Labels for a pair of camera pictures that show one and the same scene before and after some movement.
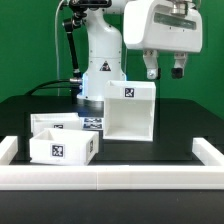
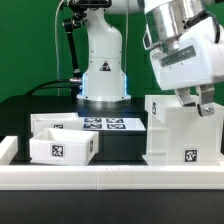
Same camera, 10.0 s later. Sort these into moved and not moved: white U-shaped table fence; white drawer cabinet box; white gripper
Moved: white drawer cabinet box; white gripper
Not moved: white U-shaped table fence
